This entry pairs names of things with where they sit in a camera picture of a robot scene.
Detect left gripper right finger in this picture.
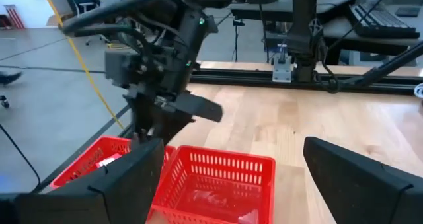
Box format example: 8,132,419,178
303,136,423,224

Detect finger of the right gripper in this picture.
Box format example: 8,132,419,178
127,94,196,145
155,91,224,123

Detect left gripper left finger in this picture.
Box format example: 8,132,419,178
0,136,165,224

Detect grey office desk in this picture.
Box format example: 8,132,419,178
227,0,365,24
323,4,423,57

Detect red plastic mesh basket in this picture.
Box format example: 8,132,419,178
50,135,176,190
147,145,277,224

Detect grey swivel chair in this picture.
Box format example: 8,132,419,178
60,0,112,47

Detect black diagonal strut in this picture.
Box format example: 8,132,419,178
340,40,423,88

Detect red striped object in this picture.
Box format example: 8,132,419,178
3,4,26,30

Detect black computer keyboard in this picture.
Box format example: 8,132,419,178
349,4,421,40

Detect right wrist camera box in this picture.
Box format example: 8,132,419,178
104,48,148,88

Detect black aluminium table frame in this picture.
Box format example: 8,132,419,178
190,67,423,96

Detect yellow cable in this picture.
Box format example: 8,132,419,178
39,0,126,131

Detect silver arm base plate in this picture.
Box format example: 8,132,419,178
272,54,294,83

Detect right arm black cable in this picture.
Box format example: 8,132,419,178
61,0,176,38

